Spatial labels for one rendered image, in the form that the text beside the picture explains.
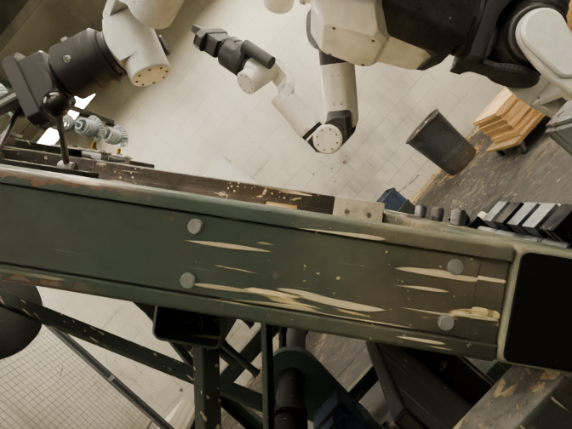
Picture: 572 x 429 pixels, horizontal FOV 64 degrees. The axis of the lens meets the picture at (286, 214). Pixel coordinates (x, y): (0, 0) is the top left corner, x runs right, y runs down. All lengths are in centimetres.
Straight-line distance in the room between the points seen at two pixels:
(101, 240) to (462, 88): 638
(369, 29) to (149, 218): 60
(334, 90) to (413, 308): 85
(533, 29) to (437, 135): 434
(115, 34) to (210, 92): 574
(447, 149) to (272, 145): 228
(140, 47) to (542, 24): 71
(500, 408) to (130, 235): 41
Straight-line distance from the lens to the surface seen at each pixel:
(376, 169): 630
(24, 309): 171
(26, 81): 84
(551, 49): 102
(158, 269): 46
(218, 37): 137
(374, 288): 44
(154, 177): 123
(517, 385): 56
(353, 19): 92
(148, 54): 76
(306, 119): 125
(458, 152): 539
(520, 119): 415
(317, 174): 623
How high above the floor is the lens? 108
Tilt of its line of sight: 1 degrees up
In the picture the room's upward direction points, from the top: 49 degrees counter-clockwise
